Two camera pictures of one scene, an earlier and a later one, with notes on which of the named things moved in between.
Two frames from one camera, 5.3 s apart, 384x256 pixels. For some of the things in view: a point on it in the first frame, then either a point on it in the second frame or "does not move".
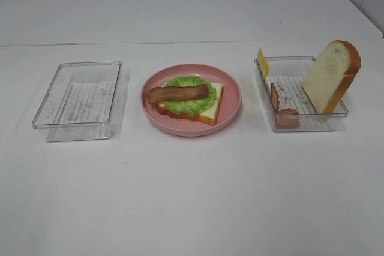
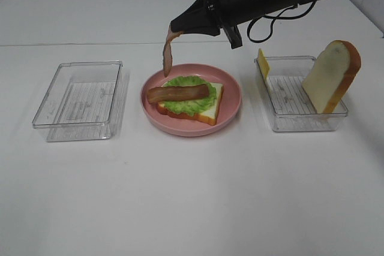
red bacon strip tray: (284, 117) to (167, 57)
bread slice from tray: (210, 116) does not move
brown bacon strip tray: (162, 93) does not move
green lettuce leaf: (192, 107) does not move
